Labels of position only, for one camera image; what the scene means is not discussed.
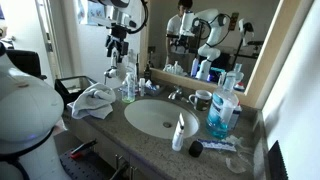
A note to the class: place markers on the small white bottle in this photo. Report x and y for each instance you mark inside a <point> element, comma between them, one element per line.
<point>142,86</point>

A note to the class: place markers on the blue contact lens blister strip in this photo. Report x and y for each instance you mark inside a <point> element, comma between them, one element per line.
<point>219,145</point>

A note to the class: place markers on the white deodorant stick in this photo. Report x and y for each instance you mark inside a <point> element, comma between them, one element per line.
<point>234,117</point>

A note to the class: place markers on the clear dental retainer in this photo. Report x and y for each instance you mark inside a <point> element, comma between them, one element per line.
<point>241,163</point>

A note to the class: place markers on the chrome faucet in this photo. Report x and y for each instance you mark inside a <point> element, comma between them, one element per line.
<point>178,95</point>

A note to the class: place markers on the dark coffee mug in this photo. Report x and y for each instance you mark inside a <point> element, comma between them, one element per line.
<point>200,99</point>

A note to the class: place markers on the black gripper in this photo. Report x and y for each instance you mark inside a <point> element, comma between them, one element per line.
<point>117,40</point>

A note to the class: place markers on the blue mouthwash bottle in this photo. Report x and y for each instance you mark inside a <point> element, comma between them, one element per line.
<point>224,102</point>

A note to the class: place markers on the black round cap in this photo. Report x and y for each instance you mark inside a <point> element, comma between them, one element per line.
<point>195,149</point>

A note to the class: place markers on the wood framed mirror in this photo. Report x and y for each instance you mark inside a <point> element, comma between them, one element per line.
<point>191,36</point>

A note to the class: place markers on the black toiletries tray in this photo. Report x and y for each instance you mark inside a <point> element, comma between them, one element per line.
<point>153,89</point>

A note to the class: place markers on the red black hand tool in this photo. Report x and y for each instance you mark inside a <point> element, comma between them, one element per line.
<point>76,153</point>

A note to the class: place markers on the white standing tube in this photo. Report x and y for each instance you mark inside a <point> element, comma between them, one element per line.
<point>177,140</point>

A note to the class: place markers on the clear green soap dispenser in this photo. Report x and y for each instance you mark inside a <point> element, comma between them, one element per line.
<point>128,88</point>

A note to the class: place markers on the black waste bin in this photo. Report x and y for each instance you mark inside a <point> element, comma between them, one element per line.
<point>70,88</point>

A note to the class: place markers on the white crumpled towel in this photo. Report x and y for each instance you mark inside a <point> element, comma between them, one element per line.
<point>94,101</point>

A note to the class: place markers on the white oval sink basin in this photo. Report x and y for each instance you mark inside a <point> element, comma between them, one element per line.
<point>160,118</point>

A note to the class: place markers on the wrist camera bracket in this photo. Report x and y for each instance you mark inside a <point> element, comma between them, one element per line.
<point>115,17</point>

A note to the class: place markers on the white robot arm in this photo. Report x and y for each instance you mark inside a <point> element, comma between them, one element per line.
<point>29,106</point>

